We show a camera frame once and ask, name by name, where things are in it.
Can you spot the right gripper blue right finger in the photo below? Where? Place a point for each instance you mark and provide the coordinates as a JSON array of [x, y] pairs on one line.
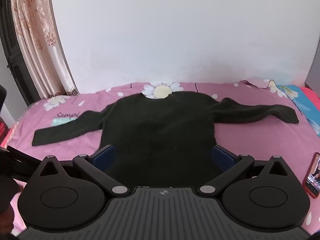
[[223, 158]]

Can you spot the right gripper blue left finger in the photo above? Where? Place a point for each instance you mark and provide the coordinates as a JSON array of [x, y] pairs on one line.
[[103, 158]]

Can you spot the black knit sweater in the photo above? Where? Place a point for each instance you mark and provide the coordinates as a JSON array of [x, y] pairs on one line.
[[162, 142]]

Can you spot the red cloth pile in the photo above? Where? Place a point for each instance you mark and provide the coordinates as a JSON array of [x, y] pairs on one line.
[[4, 130]]

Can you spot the pink floral bed sheet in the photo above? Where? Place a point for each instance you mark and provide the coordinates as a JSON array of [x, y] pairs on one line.
[[260, 197]]

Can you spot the red smartphone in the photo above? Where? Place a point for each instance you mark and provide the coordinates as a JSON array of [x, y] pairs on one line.
[[311, 181]]

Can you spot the blue floral pillow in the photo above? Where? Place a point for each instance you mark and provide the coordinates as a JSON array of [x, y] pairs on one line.
[[301, 101]]

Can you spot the grey cabinet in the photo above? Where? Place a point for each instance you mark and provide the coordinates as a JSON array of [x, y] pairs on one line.
[[313, 78]]

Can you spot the pink patterned curtain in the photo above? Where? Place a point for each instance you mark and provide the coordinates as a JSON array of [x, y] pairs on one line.
[[41, 48]]

